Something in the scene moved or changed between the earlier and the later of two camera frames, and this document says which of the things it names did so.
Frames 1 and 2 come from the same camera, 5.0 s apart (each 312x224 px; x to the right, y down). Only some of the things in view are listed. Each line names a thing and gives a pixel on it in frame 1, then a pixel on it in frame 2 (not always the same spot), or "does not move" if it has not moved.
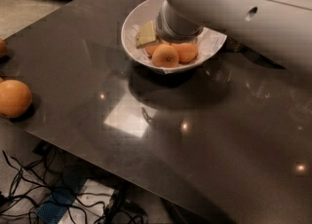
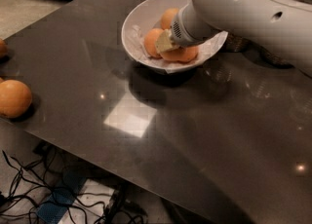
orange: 187,52 does not move
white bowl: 142,43 does not move
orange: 165,56 to 183,54
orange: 2,47 does not move
